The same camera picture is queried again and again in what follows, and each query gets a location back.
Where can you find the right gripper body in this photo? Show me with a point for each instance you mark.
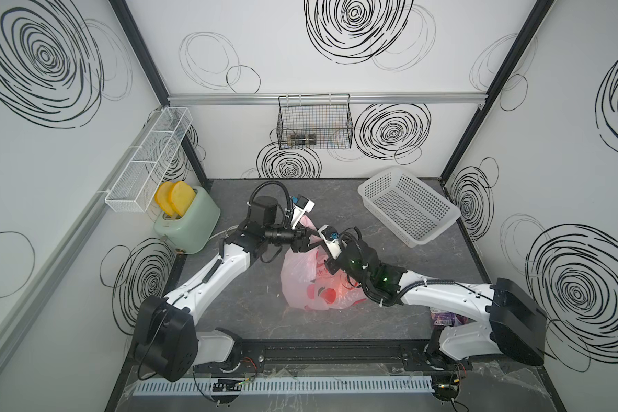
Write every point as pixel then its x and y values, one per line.
pixel 344 261

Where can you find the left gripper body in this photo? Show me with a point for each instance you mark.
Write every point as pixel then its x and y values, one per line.
pixel 281 236

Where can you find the pink printed plastic bag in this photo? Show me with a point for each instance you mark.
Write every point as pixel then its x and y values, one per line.
pixel 303 277

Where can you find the white perforated plastic basket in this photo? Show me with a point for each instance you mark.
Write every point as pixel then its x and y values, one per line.
pixel 410 208

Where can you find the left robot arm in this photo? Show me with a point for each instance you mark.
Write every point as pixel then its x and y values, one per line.
pixel 166 340

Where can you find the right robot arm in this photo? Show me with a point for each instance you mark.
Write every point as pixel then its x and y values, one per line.
pixel 502 318

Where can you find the purple snack packet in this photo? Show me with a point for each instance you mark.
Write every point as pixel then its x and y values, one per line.
pixel 441 318

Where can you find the mint green toaster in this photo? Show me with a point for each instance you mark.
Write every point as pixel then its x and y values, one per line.
pixel 191 232

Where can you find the yellow toast slice right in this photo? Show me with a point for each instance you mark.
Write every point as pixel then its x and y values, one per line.
pixel 180 197

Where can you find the yellow toast slice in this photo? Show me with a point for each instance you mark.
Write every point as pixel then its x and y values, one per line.
pixel 162 198
pixel 180 197

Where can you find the dark bottle in basket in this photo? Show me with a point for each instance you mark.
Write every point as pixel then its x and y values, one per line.
pixel 303 140

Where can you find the yellow toast slice left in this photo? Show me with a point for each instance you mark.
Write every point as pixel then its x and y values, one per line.
pixel 162 198

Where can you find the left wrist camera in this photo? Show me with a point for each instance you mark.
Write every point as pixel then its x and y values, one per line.
pixel 301 206

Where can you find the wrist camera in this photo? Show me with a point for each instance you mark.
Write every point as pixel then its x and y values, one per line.
pixel 301 206
pixel 331 241

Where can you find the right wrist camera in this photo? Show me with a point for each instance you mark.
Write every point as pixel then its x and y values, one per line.
pixel 331 241

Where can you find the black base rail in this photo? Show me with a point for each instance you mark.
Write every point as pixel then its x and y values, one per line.
pixel 411 355

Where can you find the black wire wall basket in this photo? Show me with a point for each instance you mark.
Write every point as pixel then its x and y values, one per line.
pixel 331 123

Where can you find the white wire wall shelf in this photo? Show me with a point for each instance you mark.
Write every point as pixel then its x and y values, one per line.
pixel 136 187

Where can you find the aluminium wall rail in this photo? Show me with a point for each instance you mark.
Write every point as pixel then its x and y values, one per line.
pixel 477 98

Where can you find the white slotted cable duct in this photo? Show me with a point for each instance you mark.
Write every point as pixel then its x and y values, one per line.
pixel 287 386

